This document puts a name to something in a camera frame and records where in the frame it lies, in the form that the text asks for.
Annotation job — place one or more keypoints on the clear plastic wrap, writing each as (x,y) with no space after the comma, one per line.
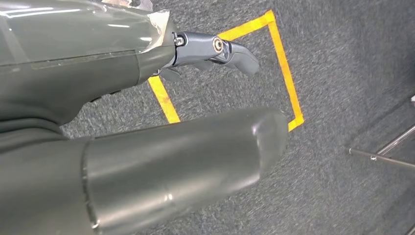
(81,29)

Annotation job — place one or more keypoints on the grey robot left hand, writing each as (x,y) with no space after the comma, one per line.
(64,84)

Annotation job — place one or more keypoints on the yellow floor tape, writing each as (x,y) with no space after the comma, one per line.
(285,71)

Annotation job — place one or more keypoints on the stainless steel table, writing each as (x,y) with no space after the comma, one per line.
(382,158)

